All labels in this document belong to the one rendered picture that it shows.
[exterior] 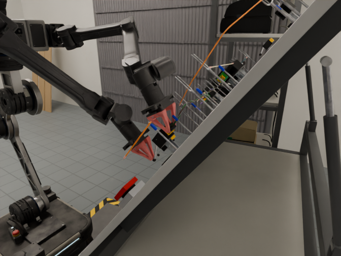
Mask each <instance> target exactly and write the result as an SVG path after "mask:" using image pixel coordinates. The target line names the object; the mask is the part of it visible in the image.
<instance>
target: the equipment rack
mask: <svg viewBox="0 0 341 256"><path fill-rule="evenodd" d="M294 5H295V6H296V8H295V9H296V10H297V11H298V12H299V13H300V11H301V5H302V4H301V3H300V2H299V1H298V0H295V3H294ZM218 6H219V0H212V6H211V25H210V44H209V53H210V52H211V50H212V49H213V47H214V46H215V44H216V42H217V41H218V40H219V38H220V37H221V35H222V34H217V22H218ZM282 35H283V34H235V33H231V34H224V35H223V36H222V38H221V39H220V41H219V42H229V47H228V59H227V64H230V63H231V62H232V60H231V59H232V58H233V47H234V42H266V41H267V40H270V38H272V39H274V41H273V42H276V41H277V40H278V39H279V38H280V37H281V36H282ZM215 55H216V47H215V48H214V50H213V51H212V53H211V54H210V56H209V63H208V67H214V66H215ZM230 61H231V62H230ZM213 78H214V75H213V74H212V73H211V72H209V71H208V81H209V82H210V83H211V82H212V81H211V80H210V79H212V80H214V79H213ZM288 82H289V81H287V82H286V83H285V84H284V85H283V86H282V87H281V91H280V89H279V90H278V91H277V93H278V94H277V93H275V94H276V95H277V96H278V97H276V95H273V96H272V97H271V98H269V99H268V100H267V101H266V102H265V103H264V104H263V105H262V106H261V107H260V108H259V109H258V110H266V111H276V112H277V116H276V122H275V129H274V134H273V139H272V142H271V139H270V136H271V138H272V135H271V134H267V135H264V134H265V133H258V132H256V134H257V138H256V145H262V146H268V147H274V148H277V147H278V141H279V135H280V129H281V124H282V118H283V112H284V106H285V100H286V94H287V88H288ZM266 105H267V106H266ZM275 106H277V107H275ZM211 112H212V110H210V109H209V108H208V107H207V106H206V116H207V117H208V115H209V114H210V113H211ZM268 135H270V136H268ZM262 139H264V140H268V141H269V142H270V145H271V146H269V143H268V142H267V141H264V140H262Z"/></svg>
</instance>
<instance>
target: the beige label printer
mask: <svg viewBox="0 0 341 256"><path fill-rule="evenodd" d="M257 124H258V123H257V122H256V121H251V120H246V121H245V122H244V123H243V124H242V125H241V126H240V127H239V128H238V129H237V130H236V131H235V132H234V133H232V134H231V135H230V136H229V137H228V138H227V140H233V141H238V142H244V143H250V144H256V138H257V134H256V132H257Z"/></svg>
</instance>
